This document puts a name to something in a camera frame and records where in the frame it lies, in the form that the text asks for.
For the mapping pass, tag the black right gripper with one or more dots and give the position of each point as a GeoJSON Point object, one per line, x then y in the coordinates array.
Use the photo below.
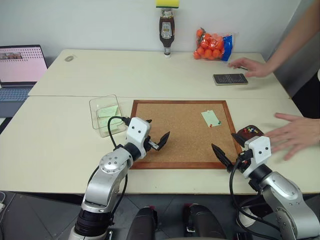
{"type": "Point", "coordinates": [242, 157]}

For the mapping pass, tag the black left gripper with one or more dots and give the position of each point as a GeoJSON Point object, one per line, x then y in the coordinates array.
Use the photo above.
{"type": "Point", "coordinates": [150, 143]}

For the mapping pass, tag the pale green paper note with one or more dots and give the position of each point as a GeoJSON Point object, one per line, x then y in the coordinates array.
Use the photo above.
{"type": "Point", "coordinates": [209, 117]}

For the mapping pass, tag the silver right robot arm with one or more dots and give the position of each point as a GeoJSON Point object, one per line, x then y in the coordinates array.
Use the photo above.
{"type": "Point", "coordinates": [285, 192]}

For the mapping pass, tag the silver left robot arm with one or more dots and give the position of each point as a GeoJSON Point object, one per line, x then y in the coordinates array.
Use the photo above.
{"type": "Point", "coordinates": [105, 185]}

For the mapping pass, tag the person's right forearm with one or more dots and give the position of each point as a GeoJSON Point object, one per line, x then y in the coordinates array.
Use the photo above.
{"type": "Point", "coordinates": [292, 42]}

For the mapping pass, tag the wood framed cork board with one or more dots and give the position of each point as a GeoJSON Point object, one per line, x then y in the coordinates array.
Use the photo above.
{"type": "Point", "coordinates": [180, 130]}

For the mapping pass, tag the colourful small toy pieces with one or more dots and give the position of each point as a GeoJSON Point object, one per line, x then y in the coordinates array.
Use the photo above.
{"type": "Point", "coordinates": [251, 130]}

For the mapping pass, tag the person's left hand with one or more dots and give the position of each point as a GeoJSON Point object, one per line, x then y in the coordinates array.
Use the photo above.
{"type": "Point", "coordinates": [302, 132]}

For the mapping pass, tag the person's right hand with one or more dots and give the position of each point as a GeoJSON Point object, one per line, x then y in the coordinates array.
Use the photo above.
{"type": "Point", "coordinates": [257, 68]}

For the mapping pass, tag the small brown bowl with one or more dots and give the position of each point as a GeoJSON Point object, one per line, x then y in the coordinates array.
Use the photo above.
{"type": "Point", "coordinates": [250, 137]}

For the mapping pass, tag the clear plastic container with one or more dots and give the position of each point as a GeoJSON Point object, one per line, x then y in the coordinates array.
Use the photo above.
{"type": "Point", "coordinates": [100, 102]}

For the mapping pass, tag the black calculator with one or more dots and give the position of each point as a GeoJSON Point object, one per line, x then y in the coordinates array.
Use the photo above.
{"type": "Point", "coordinates": [230, 79]}

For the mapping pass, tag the dark rounded housing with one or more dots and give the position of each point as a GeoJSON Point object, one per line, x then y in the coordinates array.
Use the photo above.
{"type": "Point", "coordinates": [143, 225]}
{"type": "Point", "coordinates": [203, 222]}

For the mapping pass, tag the black pen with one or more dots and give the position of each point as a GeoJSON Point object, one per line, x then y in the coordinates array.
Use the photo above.
{"type": "Point", "coordinates": [242, 68]}

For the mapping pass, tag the person's dark clothed body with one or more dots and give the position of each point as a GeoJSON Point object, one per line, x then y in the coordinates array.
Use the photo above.
{"type": "Point", "coordinates": [310, 97]}

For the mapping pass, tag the bag of orange balls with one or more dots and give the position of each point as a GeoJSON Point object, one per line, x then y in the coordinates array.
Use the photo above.
{"type": "Point", "coordinates": [208, 46]}

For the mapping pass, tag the brown sauce squeeze bottle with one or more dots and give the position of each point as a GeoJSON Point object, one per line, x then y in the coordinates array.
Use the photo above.
{"type": "Point", "coordinates": [166, 30]}

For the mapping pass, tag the yellow green sponge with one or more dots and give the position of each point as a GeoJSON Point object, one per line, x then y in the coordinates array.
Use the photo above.
{"type": "Point", "coordinates": [167, 3]}

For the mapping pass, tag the open laptop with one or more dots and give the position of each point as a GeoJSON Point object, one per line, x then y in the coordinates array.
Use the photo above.
{"type": "Point", "coordinates": [17, 65]}

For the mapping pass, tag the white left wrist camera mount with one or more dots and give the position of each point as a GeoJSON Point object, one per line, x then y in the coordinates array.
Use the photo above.
{"type": "Point", "coordinates": [137, 130]}

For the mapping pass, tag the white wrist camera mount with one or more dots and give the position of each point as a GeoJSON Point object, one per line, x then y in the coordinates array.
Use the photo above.
{"type": "Point", "coordinates": [260, 150]}
{"type": "Point", "coordinates": [137, 130]}

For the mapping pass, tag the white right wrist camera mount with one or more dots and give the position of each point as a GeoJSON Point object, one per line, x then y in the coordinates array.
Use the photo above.
{"type": "Point", "coordinates": [260, 150]}

